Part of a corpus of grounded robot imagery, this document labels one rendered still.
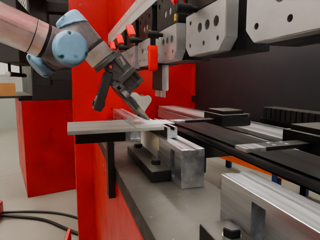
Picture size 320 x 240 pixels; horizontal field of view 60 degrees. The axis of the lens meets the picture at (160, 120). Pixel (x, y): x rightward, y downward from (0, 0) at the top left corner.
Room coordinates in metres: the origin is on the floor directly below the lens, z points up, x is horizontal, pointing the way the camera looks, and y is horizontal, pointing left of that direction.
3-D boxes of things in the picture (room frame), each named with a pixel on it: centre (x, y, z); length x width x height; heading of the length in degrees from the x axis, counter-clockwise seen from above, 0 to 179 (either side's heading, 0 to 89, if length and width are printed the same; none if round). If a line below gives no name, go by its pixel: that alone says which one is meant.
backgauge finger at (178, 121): (0.91, -0.16, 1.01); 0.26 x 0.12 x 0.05; 108
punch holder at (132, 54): (1.08, 0.07, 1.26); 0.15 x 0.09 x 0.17; 18
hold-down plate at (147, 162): (0.81, 0.04, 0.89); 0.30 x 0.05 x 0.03; 18
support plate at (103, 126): (0.82, 0.14, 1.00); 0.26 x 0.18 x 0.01; 108
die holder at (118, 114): (1.39, 0.17, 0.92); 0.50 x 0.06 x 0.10; 18
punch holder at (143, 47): (0.89, 0.01, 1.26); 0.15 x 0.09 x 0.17; 18
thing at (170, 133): (0.86, 0.00, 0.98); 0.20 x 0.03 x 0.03; 18
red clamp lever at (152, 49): (0.70, 0.01, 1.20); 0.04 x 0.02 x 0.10; 108
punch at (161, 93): (0.87, 0.00, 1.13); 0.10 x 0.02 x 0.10; 18
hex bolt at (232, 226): (0.37, -0.10, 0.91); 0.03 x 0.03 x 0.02
